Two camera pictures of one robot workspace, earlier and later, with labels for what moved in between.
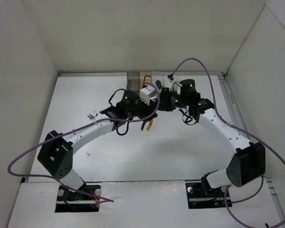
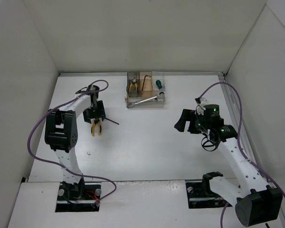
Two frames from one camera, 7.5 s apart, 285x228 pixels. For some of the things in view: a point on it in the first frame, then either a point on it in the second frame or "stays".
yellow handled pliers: x=148 y=126 → x=134 y=81
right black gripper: x=165 y=102 → x=191 y=122
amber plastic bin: x=147 y=79 stays
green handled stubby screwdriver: x=158 y=84 stays
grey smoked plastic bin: x=133 y=81 stays
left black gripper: x=145 y=110 → x=94 y=114
